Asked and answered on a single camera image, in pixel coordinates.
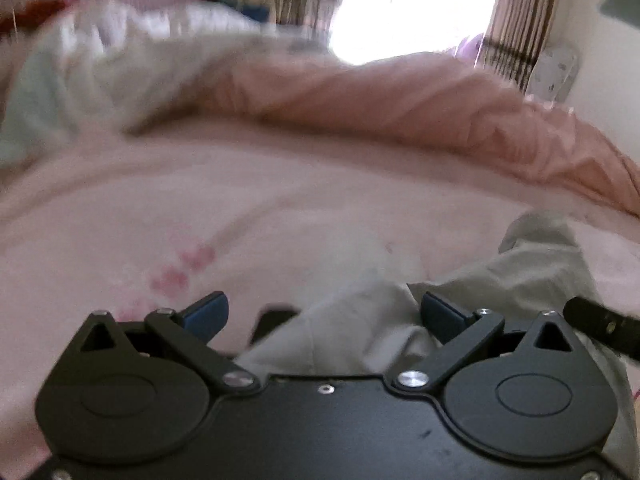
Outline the white printed pillow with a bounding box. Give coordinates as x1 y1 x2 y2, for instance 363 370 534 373
524 44 582 104

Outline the grey and black jacket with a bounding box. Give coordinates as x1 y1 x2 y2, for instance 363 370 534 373
235 212 640 480

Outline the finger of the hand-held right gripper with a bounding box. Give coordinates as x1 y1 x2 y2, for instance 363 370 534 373
562 296 640 357

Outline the pink printed bed sheet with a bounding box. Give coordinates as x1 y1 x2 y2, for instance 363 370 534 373
0 120 640 461

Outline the pink quilt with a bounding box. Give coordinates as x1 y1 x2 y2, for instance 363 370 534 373
127 52 640 217

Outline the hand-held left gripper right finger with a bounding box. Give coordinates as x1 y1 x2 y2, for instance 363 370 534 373
391 291 574 394

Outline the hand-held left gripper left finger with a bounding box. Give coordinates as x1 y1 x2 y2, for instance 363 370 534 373
77 291 262 394

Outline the white quilt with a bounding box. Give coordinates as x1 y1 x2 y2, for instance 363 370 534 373
0 0 283 167

